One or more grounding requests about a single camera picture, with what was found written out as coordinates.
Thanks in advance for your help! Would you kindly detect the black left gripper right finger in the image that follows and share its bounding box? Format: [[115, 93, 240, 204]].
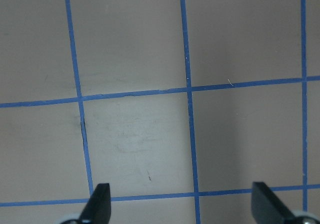
[[251, 182, 296, 224]]

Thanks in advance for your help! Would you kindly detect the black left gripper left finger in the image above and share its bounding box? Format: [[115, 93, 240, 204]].
[[77, 183, 111, 224]]

